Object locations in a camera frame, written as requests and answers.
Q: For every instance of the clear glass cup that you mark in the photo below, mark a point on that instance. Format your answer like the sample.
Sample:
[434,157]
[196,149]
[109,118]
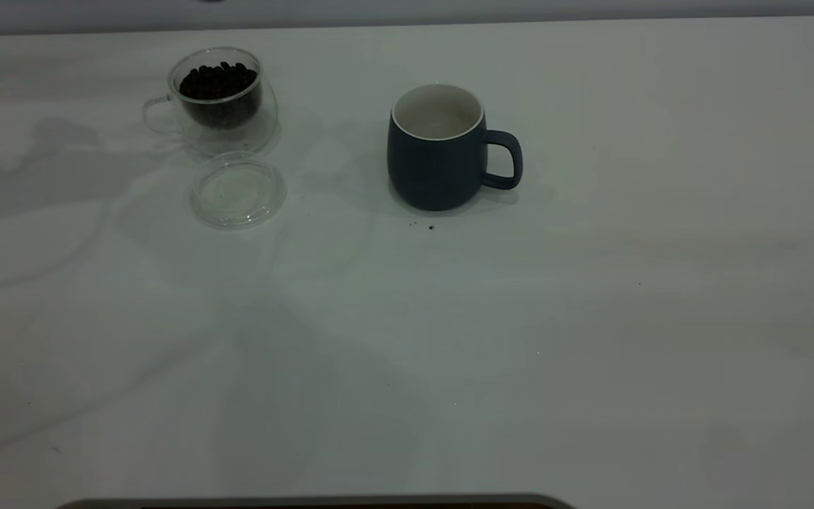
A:
[266,120]

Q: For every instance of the coffee bean pile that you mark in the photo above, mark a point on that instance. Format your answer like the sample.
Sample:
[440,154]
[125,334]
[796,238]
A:
[217,92]

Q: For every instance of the clear glass lid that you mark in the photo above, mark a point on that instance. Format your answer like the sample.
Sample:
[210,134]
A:
[237,194]

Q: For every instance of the grey ceramic mug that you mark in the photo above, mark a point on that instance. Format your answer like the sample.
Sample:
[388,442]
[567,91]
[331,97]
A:
[435,173]

